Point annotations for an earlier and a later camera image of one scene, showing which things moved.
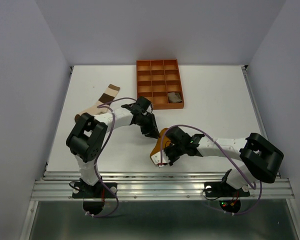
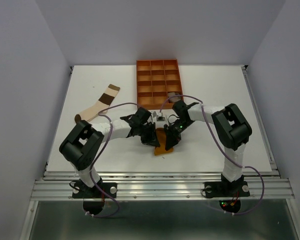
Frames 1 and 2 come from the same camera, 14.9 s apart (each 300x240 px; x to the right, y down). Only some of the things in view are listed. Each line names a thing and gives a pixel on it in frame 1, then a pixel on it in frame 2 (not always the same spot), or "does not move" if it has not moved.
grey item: [173, 97] does not move
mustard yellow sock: [162, 143] does not move
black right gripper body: [173, 152] → [174, 130]
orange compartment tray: [155, 78] does not move
